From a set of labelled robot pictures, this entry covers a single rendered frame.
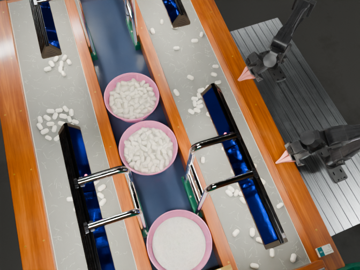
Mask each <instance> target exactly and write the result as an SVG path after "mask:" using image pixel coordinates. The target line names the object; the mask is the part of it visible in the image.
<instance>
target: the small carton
mask: <svg viewBox="0 0 360 270"><path fill-rule="evenodd" d="M315 250H316V252H317V254H318V256H319V257H323V256H325V255H328V254H330V253H333V252H334V251H333V249H332V247H331V245H330V244H327V245H324V246H321V247H319V248H316V249H315Z"/></svg>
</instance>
